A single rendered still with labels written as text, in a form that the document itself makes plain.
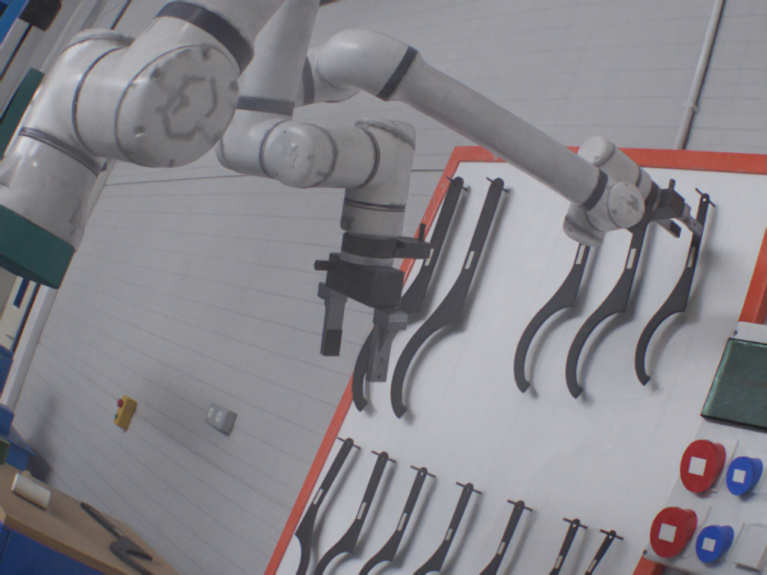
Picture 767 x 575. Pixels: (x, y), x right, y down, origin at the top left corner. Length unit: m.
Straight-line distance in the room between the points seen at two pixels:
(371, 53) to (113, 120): 0.83
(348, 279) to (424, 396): 1.51
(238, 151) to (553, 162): 0.69
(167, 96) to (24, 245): 0.28
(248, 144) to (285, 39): 0.16
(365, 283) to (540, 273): 1.41
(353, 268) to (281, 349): 2.35
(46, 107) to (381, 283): 0.57
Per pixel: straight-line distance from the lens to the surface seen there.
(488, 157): 3.42
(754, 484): 2.04
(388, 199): 1.62
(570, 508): 2.55
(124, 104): 1.28
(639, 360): 2.52
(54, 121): 1.43
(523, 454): 2.74
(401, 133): 1.61
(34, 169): 1.42
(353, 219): 1.63
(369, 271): 1.61
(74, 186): 1.43
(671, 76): 3.06
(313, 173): 1.51
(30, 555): 2.24
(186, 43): 1.31
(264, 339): 4.14
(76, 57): 1.46
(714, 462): 2.08
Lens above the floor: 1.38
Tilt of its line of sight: 9 degrees up
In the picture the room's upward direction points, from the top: 24 degrees clockwise
